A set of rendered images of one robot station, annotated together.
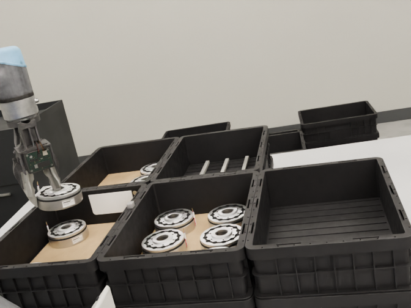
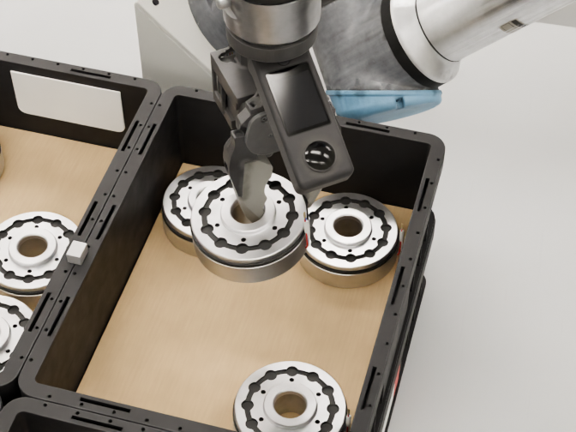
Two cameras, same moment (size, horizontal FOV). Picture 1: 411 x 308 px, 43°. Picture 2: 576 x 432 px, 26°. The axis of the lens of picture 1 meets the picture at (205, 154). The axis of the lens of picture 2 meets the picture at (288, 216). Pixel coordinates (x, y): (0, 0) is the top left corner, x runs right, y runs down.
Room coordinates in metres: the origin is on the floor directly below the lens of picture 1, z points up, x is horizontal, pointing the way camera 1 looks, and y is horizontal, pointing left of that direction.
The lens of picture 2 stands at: (1.88, 0.42, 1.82)
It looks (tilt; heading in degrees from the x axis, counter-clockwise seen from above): 48 degrees down; 182
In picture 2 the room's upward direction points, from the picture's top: straight up
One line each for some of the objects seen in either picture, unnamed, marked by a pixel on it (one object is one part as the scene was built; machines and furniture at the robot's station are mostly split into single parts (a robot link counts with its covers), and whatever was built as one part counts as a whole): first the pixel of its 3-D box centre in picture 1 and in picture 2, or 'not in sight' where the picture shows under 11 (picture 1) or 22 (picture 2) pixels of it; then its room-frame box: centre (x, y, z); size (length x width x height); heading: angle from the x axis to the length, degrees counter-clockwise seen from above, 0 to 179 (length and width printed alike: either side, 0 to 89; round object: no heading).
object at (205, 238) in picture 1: (221, 235); not in sight; (1.06, 0.00, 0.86); 0.10 x 0.10 x 0.01
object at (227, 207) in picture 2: (58, 189); (248, 212); (1.16, 0.36, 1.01); 0.05 x 0.05 x 0.01
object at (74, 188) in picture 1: (58, 191); (249, 215); (1.16, 0.36, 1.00); 0.10 x 0.10 x 0.01
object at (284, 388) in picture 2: (66, 227); (290, 405); (1.27, 0.40, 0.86); 0.05 x 0.05 x 0.01
